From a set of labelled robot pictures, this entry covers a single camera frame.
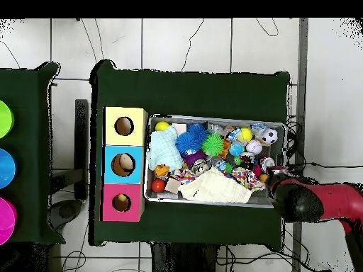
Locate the cream waffle cloth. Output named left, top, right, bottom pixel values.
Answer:
left=177, top=166, right=253, bottom=204

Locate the silver mesh bin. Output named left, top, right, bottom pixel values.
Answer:
left=143, top=113, right=288, bottom=209

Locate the wooden box with three holes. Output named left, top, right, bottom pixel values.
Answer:
left=101, top=106, right=149, bottom=223

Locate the red cola can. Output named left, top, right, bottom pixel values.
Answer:
left=259, top=155, right=276, bottom=172

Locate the white baseball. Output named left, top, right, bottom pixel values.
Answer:
left=245, top=139, right=264, bottom=156

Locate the black and white soccer ball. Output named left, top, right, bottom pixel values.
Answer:
left=261, top=127, right=279, bottom=145

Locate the green spiky ball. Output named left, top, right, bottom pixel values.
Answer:
left=201, top=132, right=225, bottom=157

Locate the small blue spiky ball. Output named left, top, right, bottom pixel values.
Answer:
left=186, top=123, right=209, bottom=141

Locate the large blue spiky ball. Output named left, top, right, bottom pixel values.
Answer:
left=175, top=131, right=203, bottom=156

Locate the mint waffle cloth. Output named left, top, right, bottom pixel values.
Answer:
left=146, top=125, right=184, bottom=171

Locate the dark green table cloth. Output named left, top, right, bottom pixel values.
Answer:
left=89, top=59, right=291, bottom=247
left=0, top=62, right=66, bottom=244

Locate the red ball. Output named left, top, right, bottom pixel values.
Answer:
left=150, top=178, right=166, bottom=193

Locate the black upright panel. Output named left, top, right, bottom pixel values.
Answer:
left=74, top=98, right=89, bottom=200

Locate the dark grey rounded base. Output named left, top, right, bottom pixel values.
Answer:
left=49, top=198, right=84, bottom=231

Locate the blue plastic cup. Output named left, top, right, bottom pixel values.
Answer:
left=0, top=147, right=18, bottom=190

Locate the magenta plastic cup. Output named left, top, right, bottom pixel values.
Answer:
left=0, top=196, right=18, bottom=247

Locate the green plastic cup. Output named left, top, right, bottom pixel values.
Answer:
left=0, top=100, right=14, bottom=140

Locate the grey metal rail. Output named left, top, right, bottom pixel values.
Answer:
left=291, top=18, right=310, bottom=272

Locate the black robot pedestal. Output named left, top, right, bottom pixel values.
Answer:
left=151, top=242, right=218, bottom=272

